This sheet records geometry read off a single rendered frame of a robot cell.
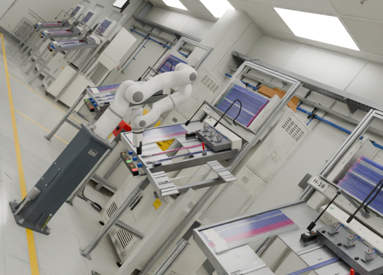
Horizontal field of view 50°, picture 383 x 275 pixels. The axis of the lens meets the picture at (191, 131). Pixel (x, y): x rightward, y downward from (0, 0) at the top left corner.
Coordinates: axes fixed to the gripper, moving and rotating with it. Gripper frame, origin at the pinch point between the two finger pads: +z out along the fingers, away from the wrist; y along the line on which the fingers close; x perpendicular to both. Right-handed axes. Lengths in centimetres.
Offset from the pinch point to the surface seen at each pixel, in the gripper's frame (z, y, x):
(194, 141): 9, -20, 51
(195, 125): 9, -50, 67
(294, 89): -33, 16, 116
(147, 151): 9.8, -18.5, 12.4
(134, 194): 24.3, 13.6, -9.4
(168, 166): 10.4, 10.2, 17.7
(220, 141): 3, 2, 63
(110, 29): -21, -457, 101
